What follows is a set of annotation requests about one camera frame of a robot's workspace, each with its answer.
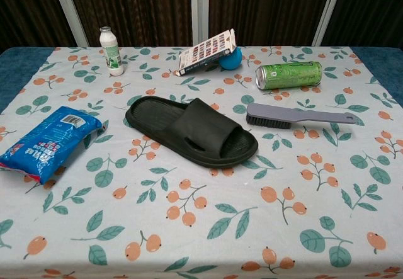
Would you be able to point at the floral fruit-print tablecloth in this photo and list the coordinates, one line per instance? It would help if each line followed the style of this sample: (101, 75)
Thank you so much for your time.
(201, 213)

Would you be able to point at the blue plastic snack packet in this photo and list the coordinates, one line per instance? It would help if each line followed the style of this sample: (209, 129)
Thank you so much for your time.
(47, 140)

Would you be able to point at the small white drink bottle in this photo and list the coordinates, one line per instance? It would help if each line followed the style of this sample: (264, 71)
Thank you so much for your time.
(111, 58)

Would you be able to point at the black rubber slipper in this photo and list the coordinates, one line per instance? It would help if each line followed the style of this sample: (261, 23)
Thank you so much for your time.
(201, 121)

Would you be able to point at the green drink can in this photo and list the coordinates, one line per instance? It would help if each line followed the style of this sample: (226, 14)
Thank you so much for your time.
(289, 74)

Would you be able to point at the blue ball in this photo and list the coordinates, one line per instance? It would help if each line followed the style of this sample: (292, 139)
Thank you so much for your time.
(231, 63)

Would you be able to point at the dark brown partition panel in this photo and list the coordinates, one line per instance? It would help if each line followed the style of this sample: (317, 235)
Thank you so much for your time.
(267, 8)
(25, 8)
(371, 8)
(132, 8)

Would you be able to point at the white partition frame post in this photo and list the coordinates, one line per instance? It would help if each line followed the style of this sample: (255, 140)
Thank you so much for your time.
(199, 8)
(68, 8)
(328, 8)

